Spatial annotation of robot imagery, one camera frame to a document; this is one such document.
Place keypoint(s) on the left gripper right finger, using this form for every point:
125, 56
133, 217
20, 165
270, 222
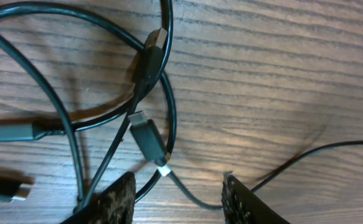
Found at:
242, 206

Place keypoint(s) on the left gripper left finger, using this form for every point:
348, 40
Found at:
115, 205

